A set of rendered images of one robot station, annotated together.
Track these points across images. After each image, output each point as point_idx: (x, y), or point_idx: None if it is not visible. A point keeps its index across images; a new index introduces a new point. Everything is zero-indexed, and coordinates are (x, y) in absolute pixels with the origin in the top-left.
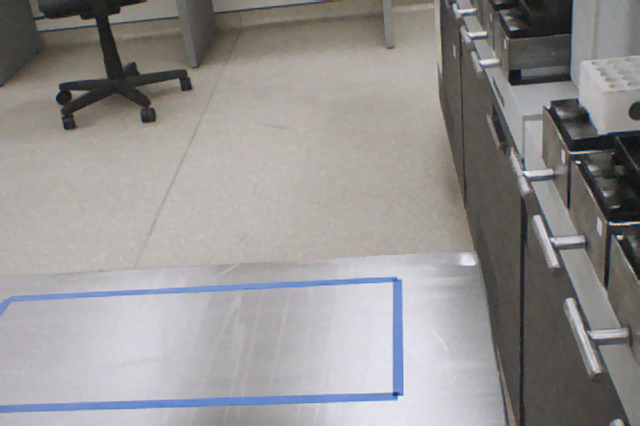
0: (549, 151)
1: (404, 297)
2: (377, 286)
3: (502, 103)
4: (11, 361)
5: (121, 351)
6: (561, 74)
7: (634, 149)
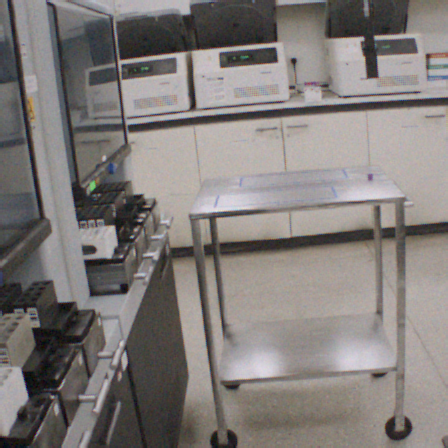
0: (130, 273)
1: (213, 205)
2: (220, 206)
3: (107, 377)
4: (319, 191)
5: (290, 194)
6: None
7: None
